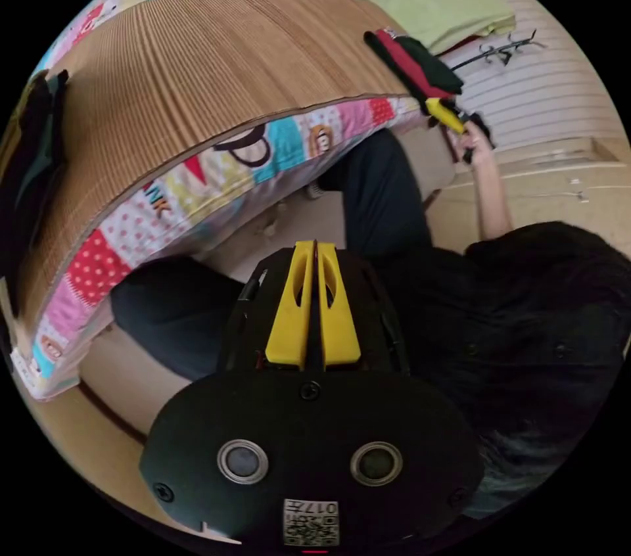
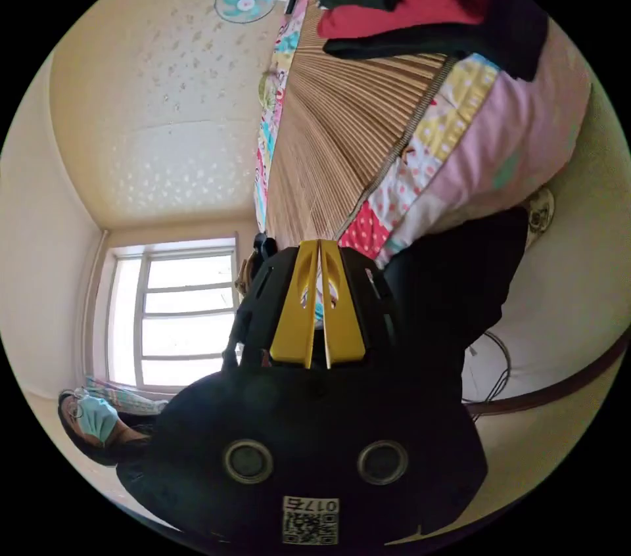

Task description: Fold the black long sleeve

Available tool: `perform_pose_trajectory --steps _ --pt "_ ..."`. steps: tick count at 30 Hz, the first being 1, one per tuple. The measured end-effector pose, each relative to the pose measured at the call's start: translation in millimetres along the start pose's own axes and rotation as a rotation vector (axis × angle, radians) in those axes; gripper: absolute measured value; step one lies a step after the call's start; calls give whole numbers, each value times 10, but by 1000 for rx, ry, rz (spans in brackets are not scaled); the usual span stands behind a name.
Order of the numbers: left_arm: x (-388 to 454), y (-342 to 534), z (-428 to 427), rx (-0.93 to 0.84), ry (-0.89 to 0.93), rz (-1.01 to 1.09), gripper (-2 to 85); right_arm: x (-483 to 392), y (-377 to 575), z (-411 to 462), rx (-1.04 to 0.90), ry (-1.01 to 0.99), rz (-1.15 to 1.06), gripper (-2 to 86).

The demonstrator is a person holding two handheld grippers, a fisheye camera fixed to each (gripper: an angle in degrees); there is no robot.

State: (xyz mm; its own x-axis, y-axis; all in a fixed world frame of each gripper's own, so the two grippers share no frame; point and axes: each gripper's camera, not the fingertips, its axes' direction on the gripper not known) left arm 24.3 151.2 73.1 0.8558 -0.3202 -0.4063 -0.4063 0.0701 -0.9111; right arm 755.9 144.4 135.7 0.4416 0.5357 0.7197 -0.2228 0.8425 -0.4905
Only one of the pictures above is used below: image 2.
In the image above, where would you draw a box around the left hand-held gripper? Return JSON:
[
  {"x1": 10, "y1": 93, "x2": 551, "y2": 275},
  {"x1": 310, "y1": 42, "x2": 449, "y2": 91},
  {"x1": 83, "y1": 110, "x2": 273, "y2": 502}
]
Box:
[{"x1": 252, "y1": 231, "x2": 279, "y2": 266}]

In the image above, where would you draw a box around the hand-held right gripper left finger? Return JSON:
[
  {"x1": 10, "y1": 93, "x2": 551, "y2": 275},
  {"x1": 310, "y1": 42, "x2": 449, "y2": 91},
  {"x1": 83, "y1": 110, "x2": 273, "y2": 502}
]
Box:
[{"x1": 269, "y1": 240, "x2": 319, "y2": 369}]

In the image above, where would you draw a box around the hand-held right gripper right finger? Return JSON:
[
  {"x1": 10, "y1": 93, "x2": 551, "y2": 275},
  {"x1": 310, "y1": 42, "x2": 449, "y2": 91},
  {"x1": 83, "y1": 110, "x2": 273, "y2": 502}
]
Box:
[{"x1": 319, "y1": 240, "x2": 367, "y2": 369}]

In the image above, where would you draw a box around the window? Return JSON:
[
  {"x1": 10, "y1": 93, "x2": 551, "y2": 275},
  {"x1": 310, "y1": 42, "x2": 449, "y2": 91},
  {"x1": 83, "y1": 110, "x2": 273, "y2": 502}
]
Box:
[{"x1": 82, "y1": 232, "x2": 241, "y2": 394}]

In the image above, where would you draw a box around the person's body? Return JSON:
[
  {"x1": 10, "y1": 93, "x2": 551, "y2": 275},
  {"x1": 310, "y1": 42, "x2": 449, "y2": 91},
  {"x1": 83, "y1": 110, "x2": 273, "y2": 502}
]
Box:
[{"x1": 57, "y1": 206, "x2": 529, "y2": 498}]

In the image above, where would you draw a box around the black cable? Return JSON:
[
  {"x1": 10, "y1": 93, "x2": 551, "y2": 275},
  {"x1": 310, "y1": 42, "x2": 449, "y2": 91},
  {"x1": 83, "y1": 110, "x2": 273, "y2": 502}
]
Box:
[{"x1": 463, "y1": 330, "x2": 513, "y2": 405}]

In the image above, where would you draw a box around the wall fan with turquoise blades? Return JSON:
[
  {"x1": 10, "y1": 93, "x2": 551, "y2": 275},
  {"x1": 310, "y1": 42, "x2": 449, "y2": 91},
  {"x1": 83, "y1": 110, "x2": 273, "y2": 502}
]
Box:
[{"x1": 213, "y1": 0, "x2": 300, "y2": 25}]

